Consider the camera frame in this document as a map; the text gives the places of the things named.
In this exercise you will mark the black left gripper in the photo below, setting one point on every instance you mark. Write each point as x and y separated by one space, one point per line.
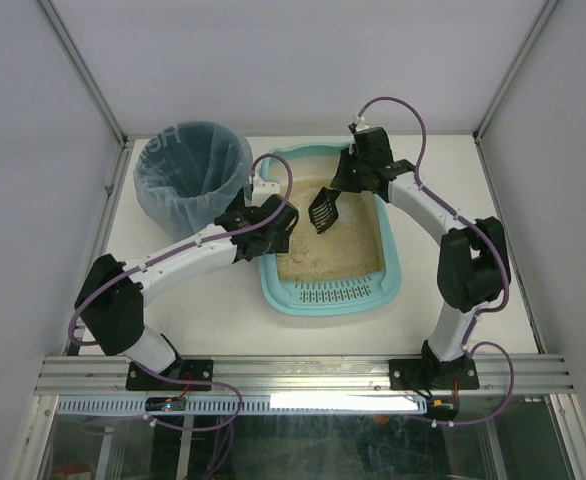
261 244

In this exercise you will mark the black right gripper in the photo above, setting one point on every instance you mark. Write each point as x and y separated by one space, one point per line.
346 179

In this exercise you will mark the black litter scoop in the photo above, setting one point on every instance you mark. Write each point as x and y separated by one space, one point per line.
323 211

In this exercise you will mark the teal litter box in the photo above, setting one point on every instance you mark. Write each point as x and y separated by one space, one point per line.
335 297

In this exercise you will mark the black trash bin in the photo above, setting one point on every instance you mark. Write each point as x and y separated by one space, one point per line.
193 160

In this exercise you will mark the translucent blue bin liner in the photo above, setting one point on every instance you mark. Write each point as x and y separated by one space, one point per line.
181 219

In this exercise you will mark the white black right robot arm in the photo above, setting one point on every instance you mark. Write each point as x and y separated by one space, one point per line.
472 266

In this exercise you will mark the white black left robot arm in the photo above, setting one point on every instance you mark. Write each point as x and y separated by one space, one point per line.
115 294

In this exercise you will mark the beige cat litter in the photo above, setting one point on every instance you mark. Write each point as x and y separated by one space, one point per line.
350 248

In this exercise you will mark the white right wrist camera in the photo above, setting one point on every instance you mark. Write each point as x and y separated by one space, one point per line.
358 124

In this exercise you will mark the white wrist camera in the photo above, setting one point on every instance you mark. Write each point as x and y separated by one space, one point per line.
262 190
358 124

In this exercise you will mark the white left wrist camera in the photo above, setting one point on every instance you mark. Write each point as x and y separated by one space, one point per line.
262 190

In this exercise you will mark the white slotted cable duct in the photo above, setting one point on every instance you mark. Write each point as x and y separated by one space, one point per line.
309 403

